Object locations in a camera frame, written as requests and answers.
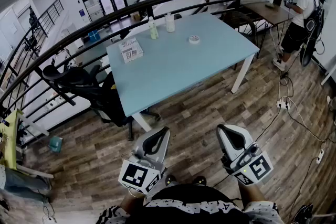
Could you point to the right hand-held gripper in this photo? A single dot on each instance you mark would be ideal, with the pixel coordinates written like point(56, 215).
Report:
point(257, 168)

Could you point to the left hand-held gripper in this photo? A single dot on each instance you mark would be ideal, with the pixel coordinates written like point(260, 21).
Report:
point(136, 175)

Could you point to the white tape roll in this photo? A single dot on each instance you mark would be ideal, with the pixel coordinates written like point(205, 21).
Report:
point(194, 39)

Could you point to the person's right forearm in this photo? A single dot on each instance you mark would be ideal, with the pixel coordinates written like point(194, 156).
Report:
point(250, 194)

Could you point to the person's left forearm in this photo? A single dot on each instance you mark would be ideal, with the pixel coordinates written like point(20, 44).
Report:
point(131, 202)

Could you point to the person's left black shoe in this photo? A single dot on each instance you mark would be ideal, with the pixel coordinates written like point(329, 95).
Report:
point(170, 180)

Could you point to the person's black shoe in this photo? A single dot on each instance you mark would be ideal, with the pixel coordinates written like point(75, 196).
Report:
point(170, 180)
point(199, 181)

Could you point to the person's right black shoe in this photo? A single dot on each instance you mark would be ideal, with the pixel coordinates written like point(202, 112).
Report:
point(199, 181)

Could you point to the white power strip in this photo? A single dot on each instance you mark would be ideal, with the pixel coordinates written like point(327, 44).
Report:
point(320, 156)
point(283, 104)

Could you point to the black office chair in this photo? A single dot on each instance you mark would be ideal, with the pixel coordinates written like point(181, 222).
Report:
point(105, 97)

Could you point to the person's black printed shirt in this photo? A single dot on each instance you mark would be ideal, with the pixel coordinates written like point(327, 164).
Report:
point(183, 215)

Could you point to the light blue table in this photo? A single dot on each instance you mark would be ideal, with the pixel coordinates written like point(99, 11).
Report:
point(183, 65)

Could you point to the teal bin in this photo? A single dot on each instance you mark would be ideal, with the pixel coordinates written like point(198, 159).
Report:
point(56, 144)

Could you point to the printed paper packet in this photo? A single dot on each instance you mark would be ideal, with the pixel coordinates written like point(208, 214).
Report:
point(131, 50)

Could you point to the dark wicker chair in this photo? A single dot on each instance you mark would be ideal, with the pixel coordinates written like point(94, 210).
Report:
point(241, 23)

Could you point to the green drink bottle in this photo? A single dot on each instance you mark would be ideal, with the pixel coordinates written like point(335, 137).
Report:
point(153, 30)

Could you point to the white drink bottle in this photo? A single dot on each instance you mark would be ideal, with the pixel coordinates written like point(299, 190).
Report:
point(170, 24)

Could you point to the blue storage box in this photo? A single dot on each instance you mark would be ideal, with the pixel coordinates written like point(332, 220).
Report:
point(93, 35)

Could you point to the yellow-green table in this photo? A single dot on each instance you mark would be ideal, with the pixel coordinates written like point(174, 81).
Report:
point(10, 139)

